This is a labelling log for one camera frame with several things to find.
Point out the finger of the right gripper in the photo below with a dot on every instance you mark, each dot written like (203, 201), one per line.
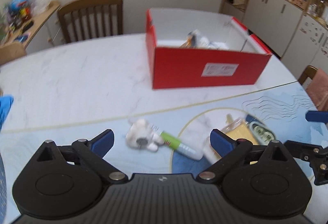
(305, 151)
(317, 116)

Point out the blue cloth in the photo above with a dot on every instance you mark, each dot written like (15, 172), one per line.
(5, 106)

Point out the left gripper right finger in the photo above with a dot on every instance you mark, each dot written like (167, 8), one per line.
(232, 152)

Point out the blue globe toy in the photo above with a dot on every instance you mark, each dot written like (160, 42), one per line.
(16, 4)

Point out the dark wooden chair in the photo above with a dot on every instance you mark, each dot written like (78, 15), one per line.
(82, 20)

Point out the red cardboard shoe box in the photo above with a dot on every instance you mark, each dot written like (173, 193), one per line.
(175, 67)

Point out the white plush toy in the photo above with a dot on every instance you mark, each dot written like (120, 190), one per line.
(141, 136)

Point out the green white tube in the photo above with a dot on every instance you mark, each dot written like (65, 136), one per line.
(177, 145)

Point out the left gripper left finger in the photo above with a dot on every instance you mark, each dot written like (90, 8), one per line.
(91, 153)

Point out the pink cloth on chair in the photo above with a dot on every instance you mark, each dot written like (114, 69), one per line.
(317, 90)

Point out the sponge in plastic wrap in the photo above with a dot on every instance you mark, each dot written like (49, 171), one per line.
(235, 129)

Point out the white wardrobe cabinets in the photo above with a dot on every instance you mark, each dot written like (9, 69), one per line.
(294, 30)

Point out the white sideboard cabinet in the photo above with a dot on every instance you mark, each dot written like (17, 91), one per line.
(45, 33)

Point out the blue white snack bag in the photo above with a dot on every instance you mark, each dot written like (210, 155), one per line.
(197, 40)

